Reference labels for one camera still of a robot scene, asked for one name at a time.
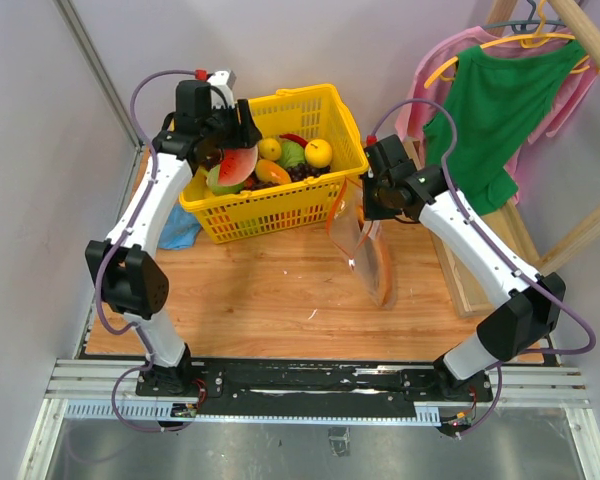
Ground orange mango piece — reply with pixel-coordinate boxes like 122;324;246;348
254;159;291;185

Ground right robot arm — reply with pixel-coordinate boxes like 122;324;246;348
362;135;566;400

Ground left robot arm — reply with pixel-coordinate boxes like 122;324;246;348
85;70;262;396

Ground green tank top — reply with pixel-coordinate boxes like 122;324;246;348
444;40;585;216

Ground yellow lemon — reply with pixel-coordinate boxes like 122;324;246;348
257;137;282;162

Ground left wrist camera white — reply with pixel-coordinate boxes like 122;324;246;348
207;70;236;108

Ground papaya half slice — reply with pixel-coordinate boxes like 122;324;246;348
354;206;395;309

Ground yellow apple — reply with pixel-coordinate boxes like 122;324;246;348
304;139;333;168

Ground clear zip top bag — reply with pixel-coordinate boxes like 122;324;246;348
326;179;397;310

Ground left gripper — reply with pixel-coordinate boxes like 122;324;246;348
202;99;263;150

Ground red chili pepper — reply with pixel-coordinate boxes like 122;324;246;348
279;133;308;148

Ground watermelon slice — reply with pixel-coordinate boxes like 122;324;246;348
217;146;258;187

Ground dark grape bunch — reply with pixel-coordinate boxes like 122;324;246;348
286;163;331;182

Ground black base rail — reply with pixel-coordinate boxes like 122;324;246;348
136;358;493;421

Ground aluminium frame post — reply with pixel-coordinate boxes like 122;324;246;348
53;0;143;151

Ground wooden clothes rack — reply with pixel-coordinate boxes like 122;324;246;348
403;0;600;319

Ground grey clothes hanger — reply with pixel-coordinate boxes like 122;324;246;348
482;0;565;37

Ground yellow plastic basket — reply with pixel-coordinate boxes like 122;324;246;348
179;84;368;244

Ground yellow clothes hanger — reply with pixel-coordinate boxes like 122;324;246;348
424;1;575;89

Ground pink shirt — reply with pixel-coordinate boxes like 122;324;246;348
395;27;598;201

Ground blue cloth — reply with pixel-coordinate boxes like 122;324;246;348
158;203;201;250

